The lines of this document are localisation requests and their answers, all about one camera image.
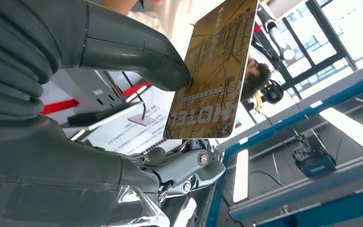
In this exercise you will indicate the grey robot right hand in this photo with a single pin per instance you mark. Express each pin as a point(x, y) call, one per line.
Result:
point(59, 175)

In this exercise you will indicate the person in background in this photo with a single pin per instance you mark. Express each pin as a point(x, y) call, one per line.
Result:
point(256, 78)

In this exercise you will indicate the red floor strip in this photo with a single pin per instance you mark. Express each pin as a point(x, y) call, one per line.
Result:
point(59, 106)

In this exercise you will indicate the white poster with text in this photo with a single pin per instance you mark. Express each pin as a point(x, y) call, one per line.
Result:
point(131, 134)

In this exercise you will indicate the grey kiosk stand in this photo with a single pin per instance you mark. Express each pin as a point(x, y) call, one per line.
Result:
point(81, 91)

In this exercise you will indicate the white ceiling light panel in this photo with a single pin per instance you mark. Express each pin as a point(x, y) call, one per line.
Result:
point(353, 130)
point(241, 175)

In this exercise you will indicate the black round device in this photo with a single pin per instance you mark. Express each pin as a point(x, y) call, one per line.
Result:
point(272, 92)

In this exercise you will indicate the black stanchion post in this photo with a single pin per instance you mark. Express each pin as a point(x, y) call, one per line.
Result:
point(141, 120)

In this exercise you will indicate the blue gantry frame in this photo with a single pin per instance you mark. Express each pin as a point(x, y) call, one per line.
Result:
point(341, 95)

